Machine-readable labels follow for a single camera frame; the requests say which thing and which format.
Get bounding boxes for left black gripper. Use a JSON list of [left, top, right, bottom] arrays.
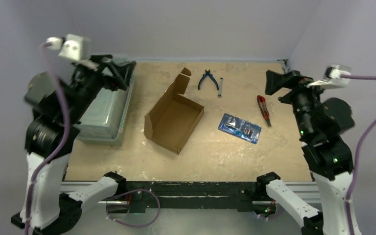
[[65, 52, 136, 121]]

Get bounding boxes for red black utility knife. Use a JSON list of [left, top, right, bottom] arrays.
[[257, 95, 272, 127]]

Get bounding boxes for blue blister pack item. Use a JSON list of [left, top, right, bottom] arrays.
[[218, 113, 261, 144]]

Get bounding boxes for brown cardboard express box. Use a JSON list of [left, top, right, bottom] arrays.
[[144, 68, 205, 154]]

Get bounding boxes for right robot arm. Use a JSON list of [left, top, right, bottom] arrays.
[[253, 67, 361, 235]]

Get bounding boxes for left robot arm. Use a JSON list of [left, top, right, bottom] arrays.
[[11, 54, 137, 235]]

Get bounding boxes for clear plastic storage bin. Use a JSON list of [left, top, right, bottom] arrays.
[[76, 65, 135, 146]]

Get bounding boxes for small silver wrench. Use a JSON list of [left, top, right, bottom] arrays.
[[217, 77, 224, 98]]

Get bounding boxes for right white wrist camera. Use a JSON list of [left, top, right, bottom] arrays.
[[306, 64, 351, 90]]

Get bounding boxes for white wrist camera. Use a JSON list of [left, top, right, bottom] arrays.
[[306, 64, 351, 90], [45, 34, 91, 62]]

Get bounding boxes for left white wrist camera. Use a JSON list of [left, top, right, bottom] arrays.
[[45, 34, 91, 62]]

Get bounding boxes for blue handled pliers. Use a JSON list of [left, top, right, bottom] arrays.
[[197, 69, 220, 91]]

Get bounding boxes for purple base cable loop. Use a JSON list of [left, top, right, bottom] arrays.
[[105, 189, 161, 229]]

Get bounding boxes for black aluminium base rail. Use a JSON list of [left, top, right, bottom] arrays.
[[60, 181, 322, 215]]

